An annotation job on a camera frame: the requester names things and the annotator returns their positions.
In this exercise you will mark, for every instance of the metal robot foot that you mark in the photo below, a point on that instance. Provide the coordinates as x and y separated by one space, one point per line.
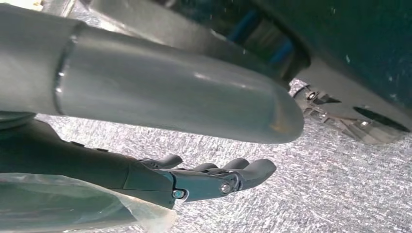
354 128

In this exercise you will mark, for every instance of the dark grey robot leg shell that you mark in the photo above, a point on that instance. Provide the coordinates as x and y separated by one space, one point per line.
354 48

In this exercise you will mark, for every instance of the clear plastic wrist cover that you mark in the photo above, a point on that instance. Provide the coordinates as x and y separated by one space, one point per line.
64 205

